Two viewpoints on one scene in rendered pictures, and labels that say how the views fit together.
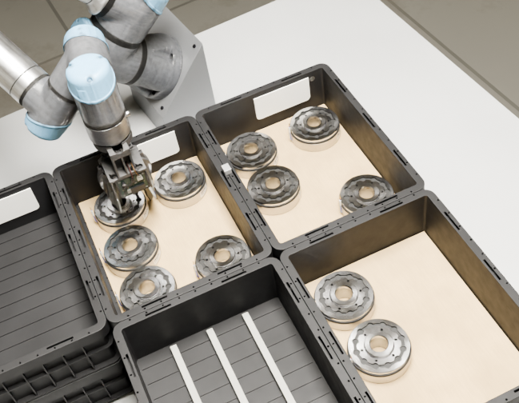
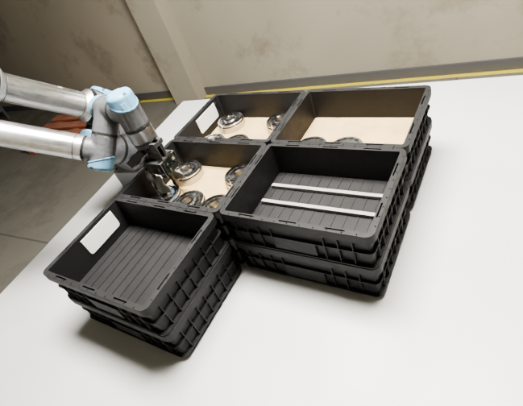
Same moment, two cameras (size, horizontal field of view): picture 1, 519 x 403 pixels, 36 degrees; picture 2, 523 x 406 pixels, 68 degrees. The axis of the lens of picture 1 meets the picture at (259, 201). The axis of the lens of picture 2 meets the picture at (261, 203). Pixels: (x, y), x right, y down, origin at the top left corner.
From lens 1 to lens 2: 0.74 m
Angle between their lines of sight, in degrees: 24
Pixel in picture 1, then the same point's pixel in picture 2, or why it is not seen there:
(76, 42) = (99, 99)
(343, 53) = not seen: hidden behind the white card
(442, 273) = (339, 121)
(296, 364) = (316, 182)
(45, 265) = (146, 244)
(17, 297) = (143, 264)
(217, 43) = not seen: hidden behind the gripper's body
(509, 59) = not seen: hidden behind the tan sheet
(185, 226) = (206, 184)
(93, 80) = (126, 93)
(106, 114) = (141, 117)
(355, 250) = (296, 134)
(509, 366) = (400, 122)
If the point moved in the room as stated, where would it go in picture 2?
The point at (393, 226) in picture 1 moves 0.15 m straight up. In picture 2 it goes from (305, 114) to (294, 73)
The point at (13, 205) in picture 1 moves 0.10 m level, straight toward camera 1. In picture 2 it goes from (105, 226) to (130, 228)
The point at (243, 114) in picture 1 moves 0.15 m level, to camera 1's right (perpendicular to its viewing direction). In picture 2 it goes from (195, 131) to (223, 110)
